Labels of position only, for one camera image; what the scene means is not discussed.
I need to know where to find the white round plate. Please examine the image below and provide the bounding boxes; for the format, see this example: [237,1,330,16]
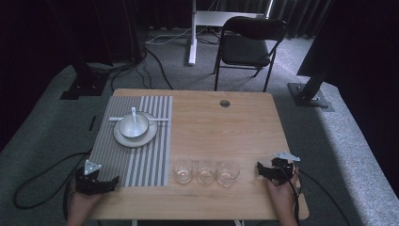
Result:
[113,111,159,149]

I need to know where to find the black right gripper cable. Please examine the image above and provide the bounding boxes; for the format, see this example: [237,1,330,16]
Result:
[279,161,352,226]

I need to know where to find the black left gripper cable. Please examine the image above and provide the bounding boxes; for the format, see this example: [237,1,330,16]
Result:
[12,152,92,221]

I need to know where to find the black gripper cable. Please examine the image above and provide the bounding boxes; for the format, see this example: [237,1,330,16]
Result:
[12,152,92,221]
[279,161,352,226]

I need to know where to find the white desk frame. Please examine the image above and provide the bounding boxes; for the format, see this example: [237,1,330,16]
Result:
[187,0,275,67]

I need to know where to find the black floor cables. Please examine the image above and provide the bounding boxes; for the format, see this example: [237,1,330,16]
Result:
[90,46,174,92]

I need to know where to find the clear drinking glass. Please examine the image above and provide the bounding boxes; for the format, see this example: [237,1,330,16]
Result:
[196,159,218,186]
[216,160,241,188]
[171,157,195,186]

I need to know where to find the black folding chair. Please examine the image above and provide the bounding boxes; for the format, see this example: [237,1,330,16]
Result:
[214,15,288,93]

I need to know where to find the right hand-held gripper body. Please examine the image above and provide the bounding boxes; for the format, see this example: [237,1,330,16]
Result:
[270,151,301,186]

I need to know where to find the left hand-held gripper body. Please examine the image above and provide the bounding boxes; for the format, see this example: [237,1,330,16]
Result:
[74,159,110,197]

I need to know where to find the white bowl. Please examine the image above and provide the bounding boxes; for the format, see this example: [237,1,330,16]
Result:
[119,113,151,139]

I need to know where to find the white ceramic spoon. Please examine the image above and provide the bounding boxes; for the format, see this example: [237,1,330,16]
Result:
[130,106,144,137]

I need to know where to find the person's right hand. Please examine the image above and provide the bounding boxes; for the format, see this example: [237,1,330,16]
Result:
[266,166,301,226]

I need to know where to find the grey striped placemat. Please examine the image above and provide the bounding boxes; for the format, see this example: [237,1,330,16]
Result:
[88,95,174,188]

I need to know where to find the white floor cables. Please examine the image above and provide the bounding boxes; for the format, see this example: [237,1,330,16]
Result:
[144,26,220,46]

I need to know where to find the black stand with base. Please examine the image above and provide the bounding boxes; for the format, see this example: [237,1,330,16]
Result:
[46,0,110,101]
[287,64,336,113]

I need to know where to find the person's left hand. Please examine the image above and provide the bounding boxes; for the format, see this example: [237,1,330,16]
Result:
[66,190,105,226]

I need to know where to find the white chopsticks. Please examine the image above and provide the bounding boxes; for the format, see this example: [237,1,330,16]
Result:
[108,116,170,122]

